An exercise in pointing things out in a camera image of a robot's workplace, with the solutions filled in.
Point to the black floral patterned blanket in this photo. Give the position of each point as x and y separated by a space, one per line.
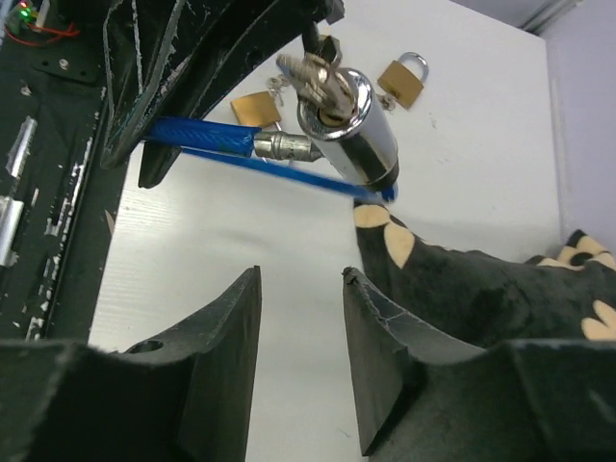
480 299

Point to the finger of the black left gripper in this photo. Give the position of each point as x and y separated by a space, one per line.
179 58
156 161

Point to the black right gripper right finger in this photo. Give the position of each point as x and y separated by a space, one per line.
422 395

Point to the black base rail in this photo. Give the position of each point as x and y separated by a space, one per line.
58 206

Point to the small brass padlock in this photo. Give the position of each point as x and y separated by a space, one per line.
400 82

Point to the large brass padlock with keys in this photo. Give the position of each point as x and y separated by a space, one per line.
260 105

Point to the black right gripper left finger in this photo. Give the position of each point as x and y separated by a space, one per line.
184 394

